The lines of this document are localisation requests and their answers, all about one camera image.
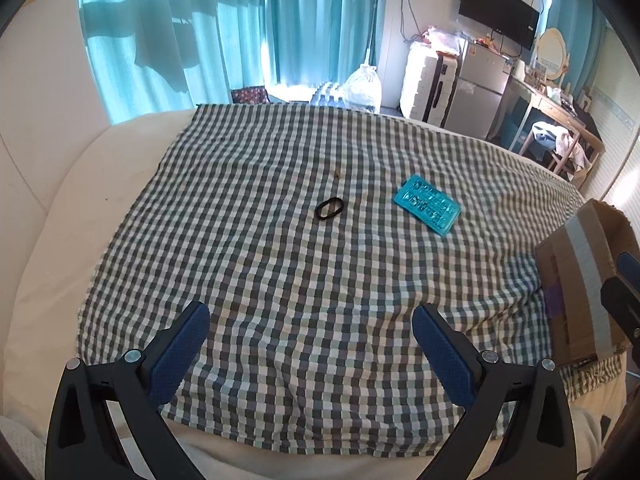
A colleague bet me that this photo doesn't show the black hair tie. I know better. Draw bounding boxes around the black hair tie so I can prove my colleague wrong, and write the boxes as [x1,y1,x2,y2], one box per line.
[315,197,345,222]

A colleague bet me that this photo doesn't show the white red plastic bags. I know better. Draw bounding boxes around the white red plastic bags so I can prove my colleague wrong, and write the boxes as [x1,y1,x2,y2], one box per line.
[422,25,463,53]

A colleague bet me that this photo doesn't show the clothes on chair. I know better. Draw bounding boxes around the clothes on chair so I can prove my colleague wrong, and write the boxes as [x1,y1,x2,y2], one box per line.
[530,121,591,171]

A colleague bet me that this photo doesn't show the teal blister pack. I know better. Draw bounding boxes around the teal blister pack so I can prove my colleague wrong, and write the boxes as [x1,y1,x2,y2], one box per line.
[391,174,463,237]

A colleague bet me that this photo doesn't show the light teal sheer curtain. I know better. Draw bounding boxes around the light teal sheer curtain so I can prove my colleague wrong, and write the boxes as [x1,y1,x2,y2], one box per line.
[77,0,273,126]

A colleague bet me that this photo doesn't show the large clear water bottle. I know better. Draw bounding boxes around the large clear water bottle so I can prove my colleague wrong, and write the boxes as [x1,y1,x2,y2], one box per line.
[344,64,383,113]

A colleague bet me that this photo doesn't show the wooden dressing table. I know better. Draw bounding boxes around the wooden dressing table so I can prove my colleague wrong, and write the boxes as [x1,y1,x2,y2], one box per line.
[500,77,606,171]

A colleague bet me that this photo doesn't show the white suitcase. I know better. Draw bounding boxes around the white suitcase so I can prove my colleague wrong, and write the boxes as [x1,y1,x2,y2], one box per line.
[400,42,460,128]

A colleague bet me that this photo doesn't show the pack of small water bottles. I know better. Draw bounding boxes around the pack of small water bottles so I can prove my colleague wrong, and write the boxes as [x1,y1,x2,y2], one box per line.
[311,80,348,108]

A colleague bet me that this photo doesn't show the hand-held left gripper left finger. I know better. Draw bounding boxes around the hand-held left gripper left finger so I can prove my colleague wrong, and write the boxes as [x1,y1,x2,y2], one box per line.
[45,301,211,480]

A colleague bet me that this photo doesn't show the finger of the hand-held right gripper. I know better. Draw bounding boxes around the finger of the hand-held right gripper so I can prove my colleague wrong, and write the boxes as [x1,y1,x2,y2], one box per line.
[599,252,640,346]

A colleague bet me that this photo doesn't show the white padded headboard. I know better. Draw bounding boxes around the white padded headboard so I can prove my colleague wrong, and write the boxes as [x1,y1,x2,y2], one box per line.
[0,0,116,221]

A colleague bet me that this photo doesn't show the brown cardboard box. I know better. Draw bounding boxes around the brown cardboard box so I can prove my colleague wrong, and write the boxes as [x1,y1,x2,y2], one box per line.
[534,198,640,373]

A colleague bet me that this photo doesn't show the white waffle blanket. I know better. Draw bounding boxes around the white waffle blanket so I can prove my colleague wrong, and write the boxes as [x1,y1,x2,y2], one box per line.
[0,412,51,480]

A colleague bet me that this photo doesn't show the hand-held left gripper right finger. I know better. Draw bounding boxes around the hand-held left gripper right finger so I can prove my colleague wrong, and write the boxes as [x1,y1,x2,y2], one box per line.
[412,302,585,480]

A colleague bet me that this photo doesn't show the dark polka dot bag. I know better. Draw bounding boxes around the dark polka dot bag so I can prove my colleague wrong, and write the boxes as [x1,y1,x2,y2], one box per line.
[230,86,268,106]

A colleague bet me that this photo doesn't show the white mop handle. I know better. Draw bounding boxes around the white mop handle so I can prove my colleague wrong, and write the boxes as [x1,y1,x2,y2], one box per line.
[366,0,377,67]

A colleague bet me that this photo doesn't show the black wall television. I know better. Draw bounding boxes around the black wall television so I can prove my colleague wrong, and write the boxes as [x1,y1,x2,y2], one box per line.
[459,0,541,52]

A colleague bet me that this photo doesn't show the dark teal curtain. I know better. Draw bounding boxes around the dark teal curtain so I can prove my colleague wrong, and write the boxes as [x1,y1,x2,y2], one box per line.
[262,0,390,86]

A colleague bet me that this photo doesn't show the silver fridge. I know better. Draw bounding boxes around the silver fridge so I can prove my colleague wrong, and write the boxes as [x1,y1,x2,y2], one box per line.
[445,40,511,141]

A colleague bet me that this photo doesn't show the wooden chair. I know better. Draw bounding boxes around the wooden chair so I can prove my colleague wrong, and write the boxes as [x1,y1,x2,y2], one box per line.
[520,120,601,186]

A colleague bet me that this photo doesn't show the green white checkered cloth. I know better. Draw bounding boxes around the green white checkered cloth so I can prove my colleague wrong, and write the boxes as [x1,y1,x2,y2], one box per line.
[77,102,626,461]

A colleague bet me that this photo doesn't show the oval table mirror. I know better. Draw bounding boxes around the oval table mirror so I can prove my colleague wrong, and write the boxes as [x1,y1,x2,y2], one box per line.
[535,27,570,86]

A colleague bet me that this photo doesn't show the blue wall cable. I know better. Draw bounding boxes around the blue wall cable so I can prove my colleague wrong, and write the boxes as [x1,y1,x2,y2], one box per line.
[401,0,426,43]

